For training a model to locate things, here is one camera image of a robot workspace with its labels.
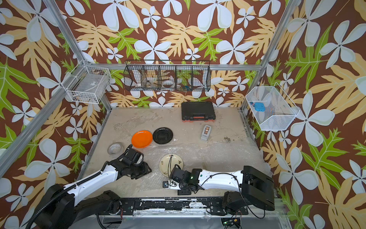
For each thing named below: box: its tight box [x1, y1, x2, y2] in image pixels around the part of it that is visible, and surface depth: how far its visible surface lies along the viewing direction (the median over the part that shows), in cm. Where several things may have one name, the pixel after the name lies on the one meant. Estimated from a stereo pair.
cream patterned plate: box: [159, 153, 184, 177], surface depth 92 cm
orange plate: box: [131, 129, 153, 149], surface depth 103 cm
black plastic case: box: [181, 101, 216, 123], surface depth 117 cm
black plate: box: [152, 126, 174, 145], surface depth 103 cm
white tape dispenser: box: [200, 124, 212, 142], surface depth 103 cm
